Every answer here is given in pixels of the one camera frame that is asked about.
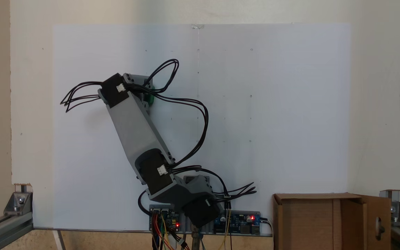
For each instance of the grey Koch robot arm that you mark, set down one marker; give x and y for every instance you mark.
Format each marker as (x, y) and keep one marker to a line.
(134, 132)

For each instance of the metal corner bracket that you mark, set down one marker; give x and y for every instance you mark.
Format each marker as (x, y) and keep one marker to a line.
(398, 211)
(19, 203)

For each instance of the blue power converter board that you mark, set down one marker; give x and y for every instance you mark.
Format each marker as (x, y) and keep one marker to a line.
(236, 222)

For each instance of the motor controller circuit board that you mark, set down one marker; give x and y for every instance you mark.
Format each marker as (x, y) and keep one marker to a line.
(167, 218)

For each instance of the green dice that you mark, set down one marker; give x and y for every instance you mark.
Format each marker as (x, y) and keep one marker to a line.
(150, 99)

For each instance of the brown cardboard box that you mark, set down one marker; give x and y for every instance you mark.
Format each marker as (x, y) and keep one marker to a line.
(311, 222)

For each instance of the clear tape strip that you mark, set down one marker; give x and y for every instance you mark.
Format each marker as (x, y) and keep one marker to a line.
(198, 26)

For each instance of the white paper sheet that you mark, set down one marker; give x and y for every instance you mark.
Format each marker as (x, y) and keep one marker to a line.
(82, 173)
(283, 104)

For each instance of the metal table clamp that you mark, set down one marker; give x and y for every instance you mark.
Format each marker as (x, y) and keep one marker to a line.
(196, 243)

